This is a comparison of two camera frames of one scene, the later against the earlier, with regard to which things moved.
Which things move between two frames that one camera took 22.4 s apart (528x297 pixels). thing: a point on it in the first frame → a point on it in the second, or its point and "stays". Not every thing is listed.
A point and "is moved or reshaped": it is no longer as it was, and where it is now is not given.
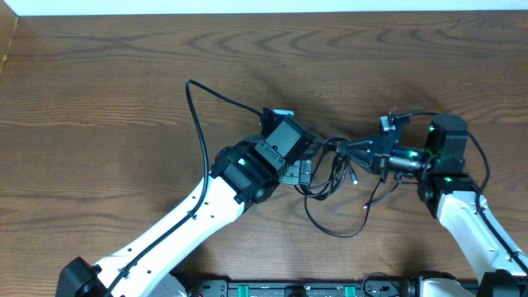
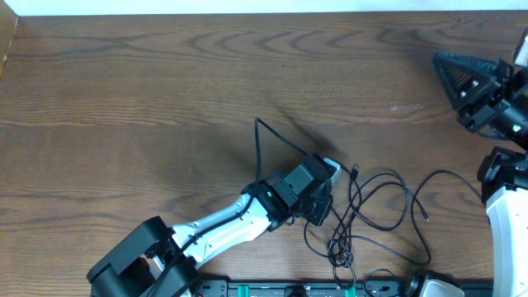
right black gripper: x=379 y=155 → x=484 y=76
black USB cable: x=332 y=182 is moved or reshaped
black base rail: x=304 y=288 stays
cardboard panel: x=9 y=21 stays
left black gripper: x=301 y=174 → x=328 y=204
